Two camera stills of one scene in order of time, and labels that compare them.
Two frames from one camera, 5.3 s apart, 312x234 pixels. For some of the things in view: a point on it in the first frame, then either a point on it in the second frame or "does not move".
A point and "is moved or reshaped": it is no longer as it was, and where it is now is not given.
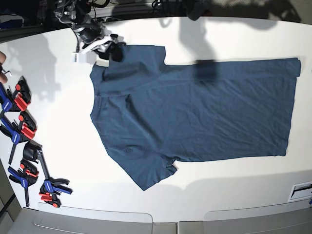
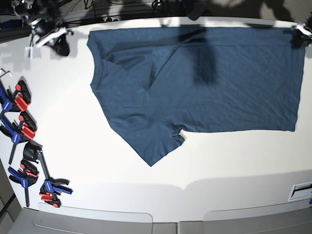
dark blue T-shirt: [151, 116] is moved or reshaped
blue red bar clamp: [51, 187] does not move
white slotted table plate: [301, 191] does not move
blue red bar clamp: [18, 100] does not move
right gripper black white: [92, 35] to [56, 39]
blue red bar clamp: [18, 131] does not move
